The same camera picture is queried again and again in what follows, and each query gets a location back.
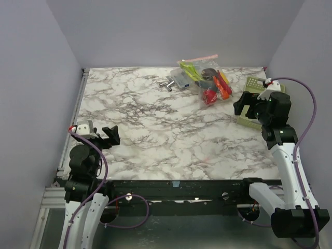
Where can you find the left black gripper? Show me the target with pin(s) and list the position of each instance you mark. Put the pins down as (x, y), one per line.
(113, 133)

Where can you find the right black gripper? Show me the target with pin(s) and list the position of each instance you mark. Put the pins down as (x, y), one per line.
(248, 105)

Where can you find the clear zip top bag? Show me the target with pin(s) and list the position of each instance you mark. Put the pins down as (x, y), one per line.
(202, 85)

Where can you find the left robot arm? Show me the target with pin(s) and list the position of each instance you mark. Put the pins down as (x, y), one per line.
(86, 195)

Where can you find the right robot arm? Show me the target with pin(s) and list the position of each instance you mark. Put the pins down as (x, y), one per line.
(297, 214)

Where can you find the orange fake carrot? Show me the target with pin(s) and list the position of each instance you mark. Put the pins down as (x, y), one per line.
(222, 86)

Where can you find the red fake tomato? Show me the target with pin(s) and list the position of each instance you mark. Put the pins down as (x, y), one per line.
(209, 97)

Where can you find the dark purple fake eggplant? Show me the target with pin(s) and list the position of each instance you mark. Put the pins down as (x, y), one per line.
(208, 74)

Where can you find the green fake lettuce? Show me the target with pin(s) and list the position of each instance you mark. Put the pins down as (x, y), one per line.
(191, 71)

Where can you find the green plastic basket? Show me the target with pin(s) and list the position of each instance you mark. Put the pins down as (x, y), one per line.
(252, 85)

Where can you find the clear plastic screw box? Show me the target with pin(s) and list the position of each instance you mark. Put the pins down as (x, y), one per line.
(180, 77)

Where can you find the chrome metal faucet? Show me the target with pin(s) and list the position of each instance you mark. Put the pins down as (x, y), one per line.
(168, 85)

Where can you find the blue tape piece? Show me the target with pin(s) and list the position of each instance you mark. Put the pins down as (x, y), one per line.
(175, 183)

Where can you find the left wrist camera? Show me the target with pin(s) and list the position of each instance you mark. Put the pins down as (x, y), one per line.
(85, 129)

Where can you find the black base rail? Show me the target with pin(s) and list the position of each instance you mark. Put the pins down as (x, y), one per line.
(191, 198)

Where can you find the aluminium frame rail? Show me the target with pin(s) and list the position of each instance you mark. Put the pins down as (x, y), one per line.
(63, 163)

